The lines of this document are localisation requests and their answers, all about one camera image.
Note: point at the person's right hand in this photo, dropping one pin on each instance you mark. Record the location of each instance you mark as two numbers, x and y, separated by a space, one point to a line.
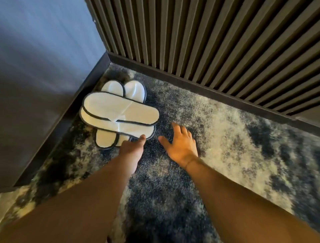
181 150

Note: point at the person's left hand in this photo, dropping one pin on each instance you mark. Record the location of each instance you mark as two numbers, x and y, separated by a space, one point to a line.
131 154

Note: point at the person's right thumb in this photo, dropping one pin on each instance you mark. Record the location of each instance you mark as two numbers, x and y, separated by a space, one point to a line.
165 142

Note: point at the person's right little finger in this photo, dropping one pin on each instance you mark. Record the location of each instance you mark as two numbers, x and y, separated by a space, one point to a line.
194 145

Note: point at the person's right middle finger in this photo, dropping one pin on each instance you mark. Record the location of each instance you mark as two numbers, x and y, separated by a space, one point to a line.
184 133

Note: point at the person's left thumb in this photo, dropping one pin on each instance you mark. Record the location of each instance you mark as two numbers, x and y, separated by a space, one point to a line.
141 142

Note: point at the person's right forearm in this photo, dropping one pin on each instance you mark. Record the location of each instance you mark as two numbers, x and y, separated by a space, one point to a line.
240 202

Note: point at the person's left forearm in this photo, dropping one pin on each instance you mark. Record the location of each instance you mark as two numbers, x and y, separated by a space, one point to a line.
75 202

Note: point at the white slipper with dark trim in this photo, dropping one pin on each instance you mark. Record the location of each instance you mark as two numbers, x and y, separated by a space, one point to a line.
105 124
136 91
106 140
112 107

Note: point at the black baseboard under slatted panel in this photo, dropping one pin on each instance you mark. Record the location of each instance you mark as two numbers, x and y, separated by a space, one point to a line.
200 90

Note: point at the dark slatted wooden panel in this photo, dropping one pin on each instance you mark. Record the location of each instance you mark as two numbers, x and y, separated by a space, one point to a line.
212 42

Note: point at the black baseboard under plain wall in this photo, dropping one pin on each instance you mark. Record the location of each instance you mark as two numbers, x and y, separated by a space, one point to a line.
67 115

